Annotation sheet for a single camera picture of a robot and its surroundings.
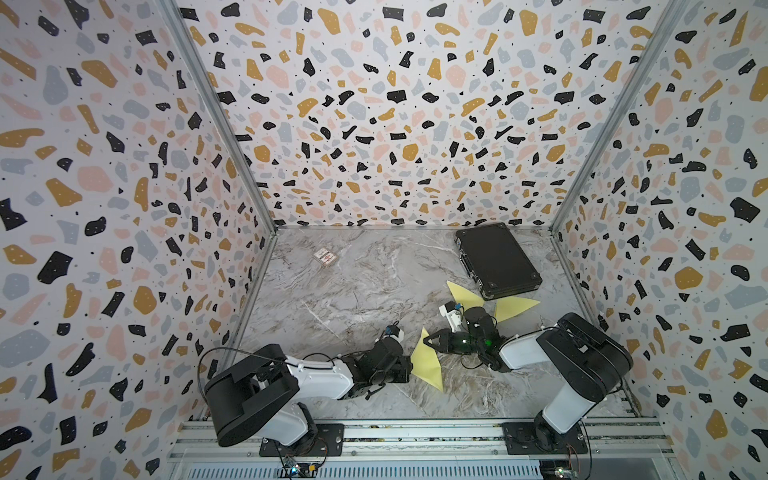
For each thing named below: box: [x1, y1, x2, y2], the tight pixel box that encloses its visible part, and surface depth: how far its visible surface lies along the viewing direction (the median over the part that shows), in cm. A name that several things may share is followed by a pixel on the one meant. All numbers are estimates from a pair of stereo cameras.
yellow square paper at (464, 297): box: [446, 280, 485, 311], surface depth 104 cm
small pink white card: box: [313, 248, 338, 266], surface depth 112 cm
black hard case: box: [454, 222, 543, 301], surface depth 108 cm
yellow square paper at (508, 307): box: [495, 296, 541, 323], surface depth 101 cm
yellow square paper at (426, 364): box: [411, 327, 444, 392], surface depth 87 cm
